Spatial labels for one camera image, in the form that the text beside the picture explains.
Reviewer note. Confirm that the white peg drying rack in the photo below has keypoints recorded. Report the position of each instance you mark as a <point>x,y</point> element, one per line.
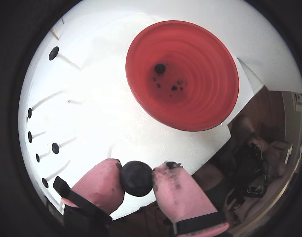
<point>91,118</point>

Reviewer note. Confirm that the red collapsible silicone cup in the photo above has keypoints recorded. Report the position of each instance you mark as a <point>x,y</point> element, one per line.
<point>202,103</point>

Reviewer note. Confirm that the pink covered gripper finger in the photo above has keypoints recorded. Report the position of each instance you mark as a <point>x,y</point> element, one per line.
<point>183,197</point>
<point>96,187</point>

